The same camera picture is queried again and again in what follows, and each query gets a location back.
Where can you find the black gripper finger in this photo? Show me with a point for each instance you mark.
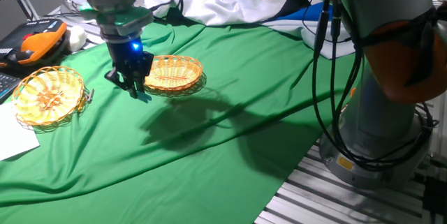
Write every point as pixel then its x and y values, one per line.
pixel 144 84
pixel 122 82

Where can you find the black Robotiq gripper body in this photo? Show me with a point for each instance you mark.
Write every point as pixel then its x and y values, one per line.
pixel 127 60

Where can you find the blue plastic clothespin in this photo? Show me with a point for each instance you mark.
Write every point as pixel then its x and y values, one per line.
pixel 145 97

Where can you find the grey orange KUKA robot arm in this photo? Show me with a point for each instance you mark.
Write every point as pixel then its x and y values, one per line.
pixel 384 0

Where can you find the oval orange wicker basket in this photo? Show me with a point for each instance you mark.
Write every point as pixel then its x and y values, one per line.
pixel 174 74

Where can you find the grey plastic clothespin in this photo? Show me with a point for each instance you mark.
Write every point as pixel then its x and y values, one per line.
pixel 90 95

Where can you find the yellow plastic clothespin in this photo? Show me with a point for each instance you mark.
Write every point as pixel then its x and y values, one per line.
pixel 81 104

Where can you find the white round roll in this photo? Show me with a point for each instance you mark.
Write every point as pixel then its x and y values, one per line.
pixel 77 38

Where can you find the round yellow wicker basket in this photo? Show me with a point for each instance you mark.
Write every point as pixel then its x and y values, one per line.
pixel 47 96

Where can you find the orange black teach pendant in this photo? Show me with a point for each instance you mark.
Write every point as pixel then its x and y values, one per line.
pixel 38 42

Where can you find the green cloth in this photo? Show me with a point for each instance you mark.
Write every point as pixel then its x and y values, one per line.
pixel 70 182

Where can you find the white blue black cloth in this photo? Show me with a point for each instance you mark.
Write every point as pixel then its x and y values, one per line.
pixel 227 7

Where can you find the black keyboard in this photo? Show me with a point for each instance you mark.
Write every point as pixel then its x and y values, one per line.
pixel 7 86

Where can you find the white paper sheet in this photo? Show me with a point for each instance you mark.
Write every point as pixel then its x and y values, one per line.
pixel 14 136

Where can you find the orange green hand tool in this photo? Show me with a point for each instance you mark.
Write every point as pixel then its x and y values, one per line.
pixel 353 92

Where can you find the green wrist camera bracket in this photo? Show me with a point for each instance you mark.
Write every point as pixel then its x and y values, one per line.
pixel 129 20

